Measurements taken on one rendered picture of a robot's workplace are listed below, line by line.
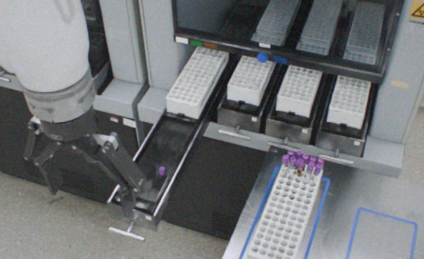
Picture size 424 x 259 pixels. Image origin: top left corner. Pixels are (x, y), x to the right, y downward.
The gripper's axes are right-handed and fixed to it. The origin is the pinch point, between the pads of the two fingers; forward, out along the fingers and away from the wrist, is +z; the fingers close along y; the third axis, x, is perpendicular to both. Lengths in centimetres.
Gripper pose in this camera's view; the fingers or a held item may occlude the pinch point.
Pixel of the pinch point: (91, 195)
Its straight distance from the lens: 86.3
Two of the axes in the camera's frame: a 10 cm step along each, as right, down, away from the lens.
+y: 9.4, 2.3, -2.5
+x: 3.4, -6.8, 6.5
